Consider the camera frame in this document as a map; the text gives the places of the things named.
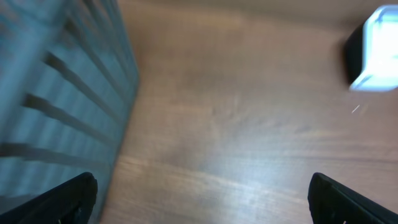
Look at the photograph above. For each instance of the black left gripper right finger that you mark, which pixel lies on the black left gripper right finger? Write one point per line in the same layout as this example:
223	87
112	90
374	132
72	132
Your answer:
332	202

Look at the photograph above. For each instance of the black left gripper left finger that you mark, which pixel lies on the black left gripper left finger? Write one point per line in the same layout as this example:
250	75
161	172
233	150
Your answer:
70	202

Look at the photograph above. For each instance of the white barcode scanner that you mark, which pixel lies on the white barcode scanner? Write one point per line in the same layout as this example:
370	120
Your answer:
370	52

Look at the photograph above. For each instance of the grey plastic mesh basket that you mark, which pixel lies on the grey plastic mesh basket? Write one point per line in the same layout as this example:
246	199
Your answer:
68	83

